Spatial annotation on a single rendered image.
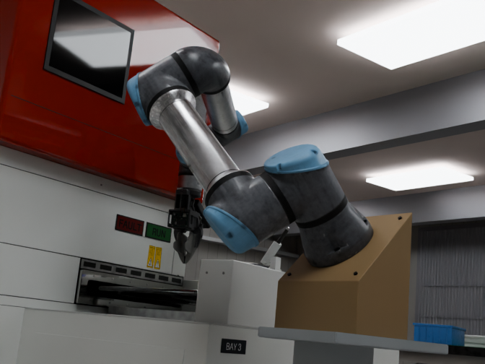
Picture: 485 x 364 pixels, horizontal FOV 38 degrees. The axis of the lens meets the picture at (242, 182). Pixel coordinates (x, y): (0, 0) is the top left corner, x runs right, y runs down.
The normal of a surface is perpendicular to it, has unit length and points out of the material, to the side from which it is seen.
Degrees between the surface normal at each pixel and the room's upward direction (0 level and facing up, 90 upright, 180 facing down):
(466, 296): 90
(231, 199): 72
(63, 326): 90
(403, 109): 90
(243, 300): 90
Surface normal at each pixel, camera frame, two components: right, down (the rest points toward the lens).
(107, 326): -0.59, -0.23
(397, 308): 0.64, -0.11
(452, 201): -0.78, -0.21
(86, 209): 0.80, -0.06
